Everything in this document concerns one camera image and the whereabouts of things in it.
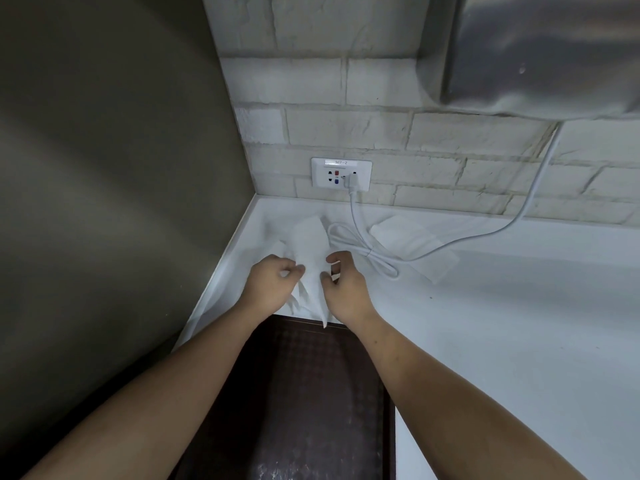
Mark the person's left hand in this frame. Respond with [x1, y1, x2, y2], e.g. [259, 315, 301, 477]
[241, 255, 306, 315]

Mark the person's right hand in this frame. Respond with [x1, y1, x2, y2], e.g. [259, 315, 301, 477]
[320, 251, 373, 327]

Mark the white paper towel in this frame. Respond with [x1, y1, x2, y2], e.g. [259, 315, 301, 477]
[369, 217, 462, 285]
[267, 216, 341, 330]

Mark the person's left forearm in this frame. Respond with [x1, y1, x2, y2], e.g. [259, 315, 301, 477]
[20, 301, 273, 480]

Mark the person's right forearm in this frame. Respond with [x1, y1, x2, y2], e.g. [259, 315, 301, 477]
[345, 310, 640, 480]

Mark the folded white paper towel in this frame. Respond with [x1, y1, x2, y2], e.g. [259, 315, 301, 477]
[369, 217, 462, 285]

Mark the white wall socket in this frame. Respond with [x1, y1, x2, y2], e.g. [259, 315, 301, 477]
[311, 157, 373, 192]

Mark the white power cable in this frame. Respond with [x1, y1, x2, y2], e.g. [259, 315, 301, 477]
[327, 122, 562, 279]

